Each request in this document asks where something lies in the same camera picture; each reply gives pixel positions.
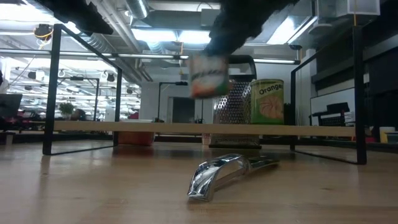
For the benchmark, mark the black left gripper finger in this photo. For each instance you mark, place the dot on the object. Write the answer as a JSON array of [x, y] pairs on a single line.
[[99, 26]]

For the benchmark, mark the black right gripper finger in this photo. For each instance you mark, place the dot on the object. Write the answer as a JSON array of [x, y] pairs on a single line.
[[220, 48]]

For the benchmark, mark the teal mandarin orange can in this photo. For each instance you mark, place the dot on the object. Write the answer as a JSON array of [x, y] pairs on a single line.
[[208, 77]]

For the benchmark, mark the green orange label can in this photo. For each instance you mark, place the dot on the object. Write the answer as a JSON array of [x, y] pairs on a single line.
[[267, 102]]

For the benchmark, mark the black ceiling dome device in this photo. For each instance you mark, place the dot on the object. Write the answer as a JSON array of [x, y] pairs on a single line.
[[43, 31]]

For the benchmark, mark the long ceiling tube light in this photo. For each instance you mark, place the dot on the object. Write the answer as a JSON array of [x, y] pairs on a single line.
[[140, 56]]

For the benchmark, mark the short ceiling tube light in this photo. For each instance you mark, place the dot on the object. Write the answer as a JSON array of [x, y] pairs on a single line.
[[273, 61]]

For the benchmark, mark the green potted plant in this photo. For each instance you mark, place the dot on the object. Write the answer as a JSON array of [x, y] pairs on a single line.
[[66, 109]]

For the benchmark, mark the person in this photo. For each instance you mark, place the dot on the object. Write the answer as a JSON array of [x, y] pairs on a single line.
[[78, 114]]

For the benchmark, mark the white ceiling air unit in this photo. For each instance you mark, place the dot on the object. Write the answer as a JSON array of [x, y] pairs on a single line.
[[357, 7]]

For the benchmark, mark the dark computer monitor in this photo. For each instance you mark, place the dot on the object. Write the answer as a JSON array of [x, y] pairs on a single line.
[[9, 105]]

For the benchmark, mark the white whiteboard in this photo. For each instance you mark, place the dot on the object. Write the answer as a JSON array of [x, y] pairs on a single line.
[[329, 96]]

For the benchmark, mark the black desk equipment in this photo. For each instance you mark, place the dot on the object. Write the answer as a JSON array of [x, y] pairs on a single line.
[[337, 109]]

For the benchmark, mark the black metal stand frame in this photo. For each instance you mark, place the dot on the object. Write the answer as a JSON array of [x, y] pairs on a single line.
[[182, 83]]

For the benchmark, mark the wooden shelf black metal frame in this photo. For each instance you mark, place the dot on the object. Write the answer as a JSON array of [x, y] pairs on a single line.
[[186, 128]]

